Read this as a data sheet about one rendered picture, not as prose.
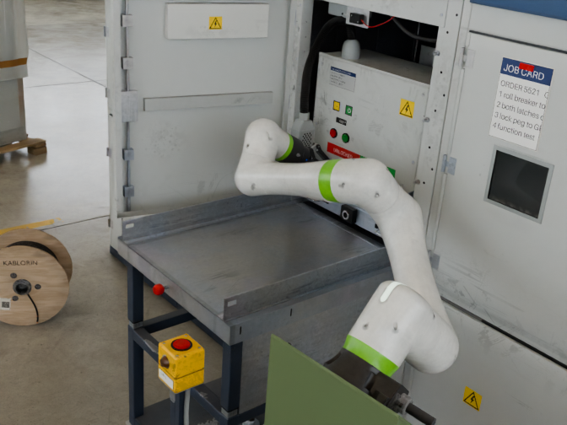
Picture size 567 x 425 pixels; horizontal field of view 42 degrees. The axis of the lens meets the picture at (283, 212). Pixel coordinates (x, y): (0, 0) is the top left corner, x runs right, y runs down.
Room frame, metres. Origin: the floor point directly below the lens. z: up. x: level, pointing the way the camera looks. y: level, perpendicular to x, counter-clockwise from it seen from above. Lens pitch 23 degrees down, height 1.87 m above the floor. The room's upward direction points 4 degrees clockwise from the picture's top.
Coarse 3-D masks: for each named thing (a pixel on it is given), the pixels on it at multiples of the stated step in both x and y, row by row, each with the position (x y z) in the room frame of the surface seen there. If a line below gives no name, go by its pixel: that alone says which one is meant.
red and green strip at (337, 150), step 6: (330, 144) 2.44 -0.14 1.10; (330, 150) 2.44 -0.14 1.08; (336, 150) 2.42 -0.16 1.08; (342, 150) 2.40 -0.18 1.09; (348, 150) 2.37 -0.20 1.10; (342, 156) 2.40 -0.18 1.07; (348, 156) 2.37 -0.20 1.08; (354, 156) 2.35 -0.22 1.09; (360, 156) 2.33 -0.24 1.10; (390, 168) 2.23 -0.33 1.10
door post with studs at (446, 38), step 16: (448, 16) 2.07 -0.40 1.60; (448, 32) 2.06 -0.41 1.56; (448, 48) 2.06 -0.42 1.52; (448, 64) 2.05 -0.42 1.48; (432, 80) 2.09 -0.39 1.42; (448, 80) 2.05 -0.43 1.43; (432, 96) 2.09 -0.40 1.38; (432, 112) 2.07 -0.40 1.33; (432, 128) 2.07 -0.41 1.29; (432, 144) 2.06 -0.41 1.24; (432, 160) 2.05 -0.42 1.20; (416, 176) 2.10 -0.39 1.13; (432, 176) 2.05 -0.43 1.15; (416, 192) 2.09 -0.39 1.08; (400, 368) 2.05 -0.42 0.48
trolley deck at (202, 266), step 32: (224, 224) 2.26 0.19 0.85; (256, 224) 2.28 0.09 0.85; (288, 224) 2.30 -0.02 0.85; (320, 224) 2.32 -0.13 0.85; (128, 256) 2.05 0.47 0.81; (160, 256) 1.99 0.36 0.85; (192, 256) 2.01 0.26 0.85; (224, 256) 2.03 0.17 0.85; (256, 256) 2.04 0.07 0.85; (288, 256) 2.06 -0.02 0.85; (320, 256) 2.08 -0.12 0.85; (352, 256) 2.09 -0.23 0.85; (192, 288) 1.81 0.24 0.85; (224, 288) 1.83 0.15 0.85; (352, 288) 1.91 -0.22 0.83; (256, 320) 1.68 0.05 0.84; (288, 320) 1.75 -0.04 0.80
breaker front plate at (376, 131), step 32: (320, 64) 2.51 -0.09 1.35; (352, 64) 2.40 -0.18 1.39; (320, 96) 2.50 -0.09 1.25; (352, 96) 2.38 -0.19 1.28; (384, 96) 2.28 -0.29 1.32; (416, 96) 2.18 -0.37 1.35; (320, 128) 2.49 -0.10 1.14; (352, 128) 2.37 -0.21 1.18; (384, 128) 2.26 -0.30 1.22; (416, 128) 2.17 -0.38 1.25; (384, 160) 2.25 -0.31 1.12; (416, 160) 2.15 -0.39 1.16
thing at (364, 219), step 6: (318, 204) 2.45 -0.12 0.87; (324, 204) 2.43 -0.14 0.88; (330, 204) 2.40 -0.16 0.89; (336, 204) 2.38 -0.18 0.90; (342, 204) 2.36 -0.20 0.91; (348, 204) 2.34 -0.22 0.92; (330, 210) 2.40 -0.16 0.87; (336, 210) 2.38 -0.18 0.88; (360, 210) 2.29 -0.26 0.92; (360, 216) 2.29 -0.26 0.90; (366, 216) 2.27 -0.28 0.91; (360, 222) 2.29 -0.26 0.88; (366, 222) 2.27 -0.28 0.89; (372, 222) 2.25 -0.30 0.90; (366, 228) 2.26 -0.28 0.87; (372, 228) 2.24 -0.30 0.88; (378, 228) 2.23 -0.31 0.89
